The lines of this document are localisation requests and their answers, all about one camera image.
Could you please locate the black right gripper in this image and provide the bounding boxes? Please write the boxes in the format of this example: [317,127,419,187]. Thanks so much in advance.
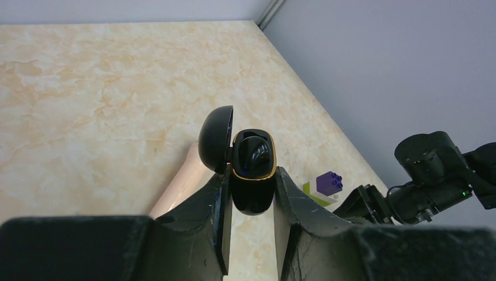
[333,184,394,225]

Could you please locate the aluminium frame rail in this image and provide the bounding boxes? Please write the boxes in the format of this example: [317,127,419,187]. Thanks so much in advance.
[256,0,286,31]

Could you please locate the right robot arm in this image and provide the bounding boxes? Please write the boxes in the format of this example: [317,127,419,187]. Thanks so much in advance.
[333,131,495,225]

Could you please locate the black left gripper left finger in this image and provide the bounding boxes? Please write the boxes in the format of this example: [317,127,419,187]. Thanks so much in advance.
[1,175,232,280]

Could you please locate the black earbud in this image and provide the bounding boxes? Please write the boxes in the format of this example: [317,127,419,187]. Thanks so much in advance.
[238,136,271,172]

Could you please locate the black earbud charging case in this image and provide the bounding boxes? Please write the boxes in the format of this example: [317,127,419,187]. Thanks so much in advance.
[198,105,277,216]

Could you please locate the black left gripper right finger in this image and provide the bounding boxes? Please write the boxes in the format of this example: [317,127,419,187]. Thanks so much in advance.
[274,167,495,280]

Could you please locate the purple and green toy blocks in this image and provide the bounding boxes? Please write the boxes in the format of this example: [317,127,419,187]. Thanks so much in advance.
[302,171,343,207]

